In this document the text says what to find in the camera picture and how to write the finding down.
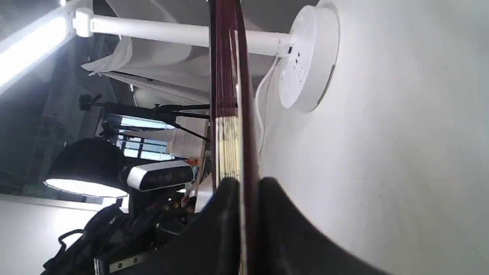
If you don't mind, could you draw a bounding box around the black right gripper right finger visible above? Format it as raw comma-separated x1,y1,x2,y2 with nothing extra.
255,177,385,275

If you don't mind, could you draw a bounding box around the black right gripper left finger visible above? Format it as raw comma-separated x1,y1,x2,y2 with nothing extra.
96,177,242,275

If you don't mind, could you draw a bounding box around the cream folding paper fan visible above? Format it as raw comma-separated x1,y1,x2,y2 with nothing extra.
209,0,260,275

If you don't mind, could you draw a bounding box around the black studio softbox light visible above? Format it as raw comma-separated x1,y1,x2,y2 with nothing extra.
44,137,128,199

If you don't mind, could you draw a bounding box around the white desk lamp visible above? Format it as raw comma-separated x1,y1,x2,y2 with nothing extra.
1,0,340,113

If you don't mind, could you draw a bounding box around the black tripod stand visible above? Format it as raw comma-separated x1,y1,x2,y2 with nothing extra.
78,94,210,141

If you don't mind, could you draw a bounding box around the grey backdrop curtain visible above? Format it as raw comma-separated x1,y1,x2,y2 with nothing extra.
82,0,318,107

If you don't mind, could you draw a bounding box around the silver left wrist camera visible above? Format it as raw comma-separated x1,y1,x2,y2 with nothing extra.
126,160,194,192

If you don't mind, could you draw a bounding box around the white power cable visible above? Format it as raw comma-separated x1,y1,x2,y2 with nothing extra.
254,55,279,153

